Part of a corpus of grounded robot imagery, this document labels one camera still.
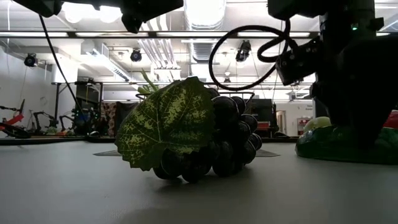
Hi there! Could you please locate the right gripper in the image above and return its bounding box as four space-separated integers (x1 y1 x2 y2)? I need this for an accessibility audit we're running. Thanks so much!
310 37 398 149

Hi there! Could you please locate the pink red round toy fruit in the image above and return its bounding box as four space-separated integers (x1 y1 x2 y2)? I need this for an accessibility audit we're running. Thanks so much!
382 110 398 130

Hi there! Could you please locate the green toy apple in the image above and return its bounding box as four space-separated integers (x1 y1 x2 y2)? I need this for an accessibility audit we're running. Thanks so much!
303 116 332 133

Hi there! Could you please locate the black toy grape bunch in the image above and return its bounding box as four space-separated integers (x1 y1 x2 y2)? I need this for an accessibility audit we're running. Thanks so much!
114 76 264 184

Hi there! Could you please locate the black ceiling spotlight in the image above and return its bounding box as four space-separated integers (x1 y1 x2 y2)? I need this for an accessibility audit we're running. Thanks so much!
235 39 252 62
24 52 39 68
129 49 143 62

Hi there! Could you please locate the green toy spring onion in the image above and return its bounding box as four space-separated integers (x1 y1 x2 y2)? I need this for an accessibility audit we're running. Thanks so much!
137 68 161 96

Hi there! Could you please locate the beige woven placemat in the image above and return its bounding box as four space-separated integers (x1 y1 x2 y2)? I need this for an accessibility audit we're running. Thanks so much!
93 149 280 157

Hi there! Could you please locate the black background cabinet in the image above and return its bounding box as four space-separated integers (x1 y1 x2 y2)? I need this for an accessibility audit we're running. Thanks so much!
234 98 277 138

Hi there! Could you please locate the black shelving rack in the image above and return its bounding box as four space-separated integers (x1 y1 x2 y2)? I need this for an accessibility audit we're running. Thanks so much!
51 80 105 138

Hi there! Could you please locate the red black background machine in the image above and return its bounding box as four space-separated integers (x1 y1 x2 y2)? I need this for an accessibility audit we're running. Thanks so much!
0 99 32 139

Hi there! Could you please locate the black overhead frame bar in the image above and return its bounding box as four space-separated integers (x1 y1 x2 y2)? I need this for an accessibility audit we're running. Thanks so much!
0 30 398 39

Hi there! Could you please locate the silver ventilation duct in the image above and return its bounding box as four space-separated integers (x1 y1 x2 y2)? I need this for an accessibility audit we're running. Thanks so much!
183 0 228 63

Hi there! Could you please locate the black looped cable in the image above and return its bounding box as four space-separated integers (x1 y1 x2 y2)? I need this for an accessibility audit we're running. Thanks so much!
208 19 292 92

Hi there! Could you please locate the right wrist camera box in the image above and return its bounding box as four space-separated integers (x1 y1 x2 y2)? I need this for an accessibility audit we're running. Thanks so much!
275 36 323 87

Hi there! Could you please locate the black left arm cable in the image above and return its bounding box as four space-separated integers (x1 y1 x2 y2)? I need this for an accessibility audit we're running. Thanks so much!
37 14 94 138

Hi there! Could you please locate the metal wire basket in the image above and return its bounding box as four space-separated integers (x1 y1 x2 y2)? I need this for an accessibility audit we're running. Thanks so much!
136 91 256 150

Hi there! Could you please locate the black table edge rail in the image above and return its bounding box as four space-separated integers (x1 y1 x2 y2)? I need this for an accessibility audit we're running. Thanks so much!
0 136 299 146

